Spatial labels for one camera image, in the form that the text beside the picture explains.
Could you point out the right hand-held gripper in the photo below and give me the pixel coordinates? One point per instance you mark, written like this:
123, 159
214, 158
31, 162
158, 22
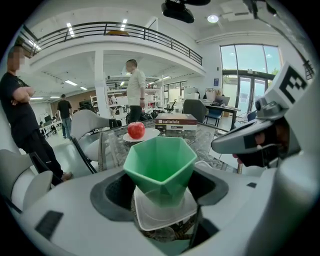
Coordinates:
285, 95

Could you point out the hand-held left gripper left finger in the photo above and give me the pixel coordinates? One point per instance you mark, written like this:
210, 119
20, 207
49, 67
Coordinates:
75, 225

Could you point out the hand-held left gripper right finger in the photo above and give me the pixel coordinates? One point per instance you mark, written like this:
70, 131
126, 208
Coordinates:
240, 210

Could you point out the green faceted cup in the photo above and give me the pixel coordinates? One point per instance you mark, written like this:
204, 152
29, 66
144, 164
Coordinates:
161, 167

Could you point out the black office desk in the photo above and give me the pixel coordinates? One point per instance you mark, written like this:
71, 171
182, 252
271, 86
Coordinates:
225, 110

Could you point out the blue chair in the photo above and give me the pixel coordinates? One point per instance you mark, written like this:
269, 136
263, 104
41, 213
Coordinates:
215, 115

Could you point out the silver laptop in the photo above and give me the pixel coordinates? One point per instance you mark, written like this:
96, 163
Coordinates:
223, 100

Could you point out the glass entrance door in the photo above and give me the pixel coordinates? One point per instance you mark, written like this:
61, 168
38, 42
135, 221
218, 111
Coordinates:
250, 92

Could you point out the dark grey armchair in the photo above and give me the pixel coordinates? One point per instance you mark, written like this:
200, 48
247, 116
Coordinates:
193, 108

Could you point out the brown and white box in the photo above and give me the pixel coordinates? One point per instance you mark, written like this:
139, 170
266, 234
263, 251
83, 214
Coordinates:
175, 122

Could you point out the white shell chair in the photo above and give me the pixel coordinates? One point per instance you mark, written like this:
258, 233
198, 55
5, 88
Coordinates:
22, 180
87, 130

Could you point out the black office chair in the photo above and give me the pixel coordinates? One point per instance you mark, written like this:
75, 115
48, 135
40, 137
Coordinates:
171, 106

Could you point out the round white plate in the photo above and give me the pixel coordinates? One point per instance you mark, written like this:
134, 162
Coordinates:
150, 133

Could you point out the red apple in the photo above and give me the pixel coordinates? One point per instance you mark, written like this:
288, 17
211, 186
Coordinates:
136, 130

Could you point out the round ceiling lamp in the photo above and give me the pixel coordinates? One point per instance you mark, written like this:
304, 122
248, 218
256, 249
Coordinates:
212, 18

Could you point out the white storage shelf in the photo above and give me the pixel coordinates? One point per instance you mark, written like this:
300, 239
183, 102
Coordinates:
117, 97

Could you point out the black overhead device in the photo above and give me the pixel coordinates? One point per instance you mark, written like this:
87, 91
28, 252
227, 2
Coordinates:
177, 11

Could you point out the black mezzanine railing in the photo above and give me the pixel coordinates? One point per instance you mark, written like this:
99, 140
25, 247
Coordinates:
112, 28

